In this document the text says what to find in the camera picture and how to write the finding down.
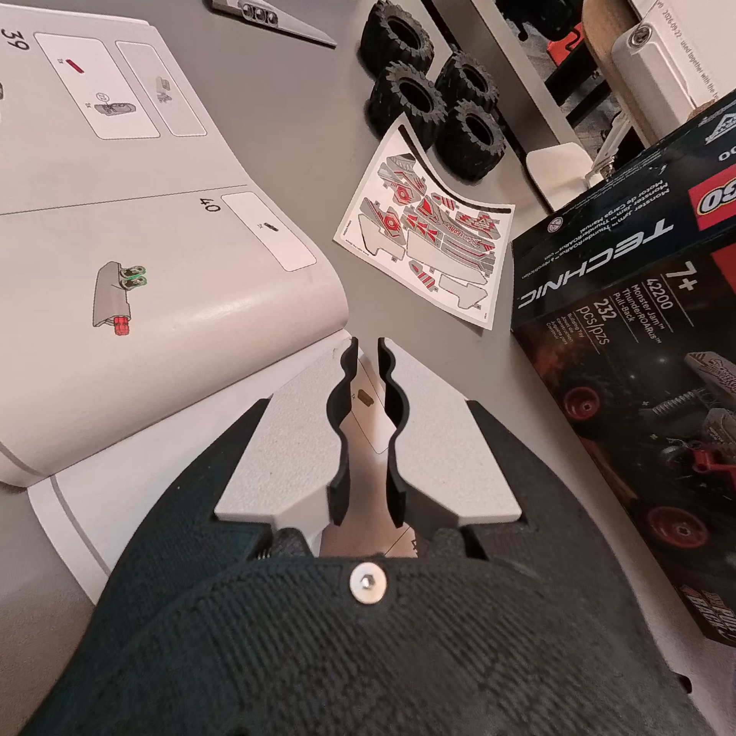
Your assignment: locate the toy sticker sheet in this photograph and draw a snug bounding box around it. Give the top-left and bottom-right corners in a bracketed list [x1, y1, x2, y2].
[333, 112, 516, 331]

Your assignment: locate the white device box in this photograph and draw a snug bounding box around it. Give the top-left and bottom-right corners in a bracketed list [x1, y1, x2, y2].
[611, 17, 716, 145]

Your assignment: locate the round wooden board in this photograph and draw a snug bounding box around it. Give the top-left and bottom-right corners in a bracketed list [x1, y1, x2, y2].
[581, 0, 662, 150]

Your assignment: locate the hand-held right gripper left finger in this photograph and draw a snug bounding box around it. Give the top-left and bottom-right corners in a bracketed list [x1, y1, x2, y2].
[214, 338, 360, 529]

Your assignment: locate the black toy tyre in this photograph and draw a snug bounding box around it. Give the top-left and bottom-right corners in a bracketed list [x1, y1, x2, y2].
[435, 99, 508, 184]
[435, 51, 500, 113]
[368, 61, 448, 136]
[359, 0, 435, 78]

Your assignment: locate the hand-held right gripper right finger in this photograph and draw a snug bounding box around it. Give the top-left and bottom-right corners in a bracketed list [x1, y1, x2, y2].
[378, 337, 524, 530]

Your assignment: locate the adjacent white table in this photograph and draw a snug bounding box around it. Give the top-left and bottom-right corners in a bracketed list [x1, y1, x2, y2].
[468, 0, 583, 151]

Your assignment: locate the black toy set box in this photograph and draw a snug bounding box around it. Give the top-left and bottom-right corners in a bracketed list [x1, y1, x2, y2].
[511, 86, 736, 653]

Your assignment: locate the grey wedge toy panel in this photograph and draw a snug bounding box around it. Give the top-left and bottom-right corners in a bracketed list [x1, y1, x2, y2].
[206, 0, 338, 47]

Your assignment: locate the white instruction booklet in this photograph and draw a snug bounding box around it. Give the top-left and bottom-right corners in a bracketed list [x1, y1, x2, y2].
[0, 0, 415, 582]

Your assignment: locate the white chair seat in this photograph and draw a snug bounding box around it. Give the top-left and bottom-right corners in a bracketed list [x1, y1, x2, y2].
[526, 143, 605, 212]

